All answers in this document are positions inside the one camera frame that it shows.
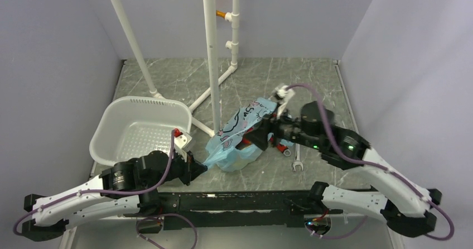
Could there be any silver combination wrench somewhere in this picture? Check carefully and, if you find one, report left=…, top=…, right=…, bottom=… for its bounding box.
left=291, top=144, right=304, bottom=172

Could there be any pale yellow fake fruit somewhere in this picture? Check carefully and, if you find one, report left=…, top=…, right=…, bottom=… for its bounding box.
left=230, top=147, right=260, bottom=170

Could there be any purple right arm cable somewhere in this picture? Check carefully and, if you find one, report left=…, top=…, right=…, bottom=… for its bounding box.
left=286, top=83, right=455, bottom=241

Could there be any white plastic basket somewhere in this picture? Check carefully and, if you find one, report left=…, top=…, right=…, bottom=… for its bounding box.
left=89, top=96, right=192, bottom=166

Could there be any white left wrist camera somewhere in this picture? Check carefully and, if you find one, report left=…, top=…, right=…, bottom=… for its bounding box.
left=172, top=128, right=194, bottom=157

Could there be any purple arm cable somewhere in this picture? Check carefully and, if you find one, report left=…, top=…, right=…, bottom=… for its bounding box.
left=13, top=128, right=199, bottom=249
left=286, top=83, right=455, bottom=241

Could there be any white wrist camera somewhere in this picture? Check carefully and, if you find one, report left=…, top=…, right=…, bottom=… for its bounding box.
left=172, top=128, right=194, bottom=157
left=272, top=84, right=296, bottom=119

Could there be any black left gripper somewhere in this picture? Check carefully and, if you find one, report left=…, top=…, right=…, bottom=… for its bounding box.
left=143, top=148, right=208, bottom=188

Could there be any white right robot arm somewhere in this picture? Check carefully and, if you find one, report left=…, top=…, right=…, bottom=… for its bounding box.
left=244, top=101, right=442, bottom=238

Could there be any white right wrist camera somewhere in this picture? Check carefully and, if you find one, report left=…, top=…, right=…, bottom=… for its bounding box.
left=272, top=84, right=296, bottom=119

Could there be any light blue printed plastic bag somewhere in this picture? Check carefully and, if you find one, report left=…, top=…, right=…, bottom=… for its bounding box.
left=203, top=97, right=276, bottom=172

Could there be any white PVC pipe frame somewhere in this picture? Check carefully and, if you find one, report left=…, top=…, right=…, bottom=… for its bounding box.
left=110, top=0, right=240, bottom=137

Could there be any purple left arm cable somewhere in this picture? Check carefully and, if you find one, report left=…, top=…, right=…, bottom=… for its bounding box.
left=13, top=128, right=199, bottom=249

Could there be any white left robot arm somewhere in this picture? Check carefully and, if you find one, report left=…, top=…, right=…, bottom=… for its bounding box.
left=13, top=150, right=207, bottom=242

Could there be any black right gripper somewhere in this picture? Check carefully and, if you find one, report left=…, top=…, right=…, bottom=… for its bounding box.
left=243, top=102, right=322, bottom=150

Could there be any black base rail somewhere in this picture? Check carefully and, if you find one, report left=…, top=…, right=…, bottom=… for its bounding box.
left=134, top=190, right=328, bottom=230

